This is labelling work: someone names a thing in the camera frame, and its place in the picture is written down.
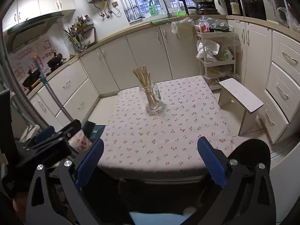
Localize clear glass jar green label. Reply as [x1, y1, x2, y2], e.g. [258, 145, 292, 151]
[139, 82, 164, 115]

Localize wooden chopstick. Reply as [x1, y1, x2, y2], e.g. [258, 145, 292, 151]
[147, 72, 156, 108]

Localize cream kitchen cabinets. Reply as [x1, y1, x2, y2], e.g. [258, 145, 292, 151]
[2, 0, 300, 146]

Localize black kitchen faucet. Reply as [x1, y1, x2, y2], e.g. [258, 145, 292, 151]
[149, 0, 173, 20]

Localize floral trash bin with bag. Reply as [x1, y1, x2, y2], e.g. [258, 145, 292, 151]
[69, 130, 92, 152]

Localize blue dustpan with broom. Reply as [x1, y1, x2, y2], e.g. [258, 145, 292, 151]
[28, 59, 100, 131]

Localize cherry print tablecloth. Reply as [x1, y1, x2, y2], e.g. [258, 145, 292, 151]
[98, 76, 234, 179]

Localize black wok on stove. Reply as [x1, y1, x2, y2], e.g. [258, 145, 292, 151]
[47, 50, 63, 72]

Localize white wooden stool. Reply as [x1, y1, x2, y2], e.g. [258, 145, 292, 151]
[218, 78, 263, 136]

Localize range hood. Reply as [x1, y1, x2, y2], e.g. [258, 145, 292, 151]
[4, 12, 63, 53]

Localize utensil drying rack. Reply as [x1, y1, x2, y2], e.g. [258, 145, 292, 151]
[62, 15, 96, 53]

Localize plastic bag on cabinet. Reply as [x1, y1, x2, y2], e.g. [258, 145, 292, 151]
[171, 18, 195, 41]

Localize green soap bottle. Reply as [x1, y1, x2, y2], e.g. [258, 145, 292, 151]
[148, 4, 157, 17]

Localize stacked pans on counter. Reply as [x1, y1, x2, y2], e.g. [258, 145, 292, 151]
[179, 0, 219, 15]

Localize white wire storage rack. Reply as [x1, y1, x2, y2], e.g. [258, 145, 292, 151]
[194, 16, 240, 90]

